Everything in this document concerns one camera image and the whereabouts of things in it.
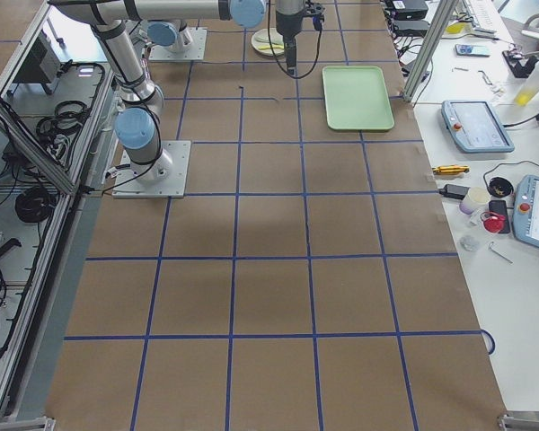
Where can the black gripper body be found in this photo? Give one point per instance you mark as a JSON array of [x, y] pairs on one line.
[[287, 28]]

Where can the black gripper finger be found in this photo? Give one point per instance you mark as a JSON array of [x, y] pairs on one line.
[[290, 54]]

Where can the white round plate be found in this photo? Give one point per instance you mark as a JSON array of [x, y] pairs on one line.
[[265, 36]]

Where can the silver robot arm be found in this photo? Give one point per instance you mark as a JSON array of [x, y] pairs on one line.
[[137, 127], [173, 36]]

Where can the yellow plastic fork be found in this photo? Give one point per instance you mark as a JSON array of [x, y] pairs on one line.
[[268, 47]]

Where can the light green plastic tray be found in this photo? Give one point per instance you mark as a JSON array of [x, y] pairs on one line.
[[356, 98]]

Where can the smartphone with blue screen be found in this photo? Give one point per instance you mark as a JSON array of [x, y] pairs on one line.
[[465, 50]]

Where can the blue teach pendant far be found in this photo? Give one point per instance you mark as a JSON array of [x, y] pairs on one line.
[[475, 127]]

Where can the blue teach pendant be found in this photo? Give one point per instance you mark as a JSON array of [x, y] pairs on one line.
[[475, 127], [525, 218]]

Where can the black power adapter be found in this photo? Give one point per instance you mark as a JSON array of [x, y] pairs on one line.
[[453, 191]]

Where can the clear bottle yellow liquid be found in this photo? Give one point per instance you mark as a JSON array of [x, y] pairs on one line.
[[529, 88]]

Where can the blue teach pendant near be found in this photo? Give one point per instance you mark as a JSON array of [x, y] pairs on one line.
[[525, 218]]

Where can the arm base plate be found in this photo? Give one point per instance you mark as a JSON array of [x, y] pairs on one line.
[[195, 53], [167, 177]]

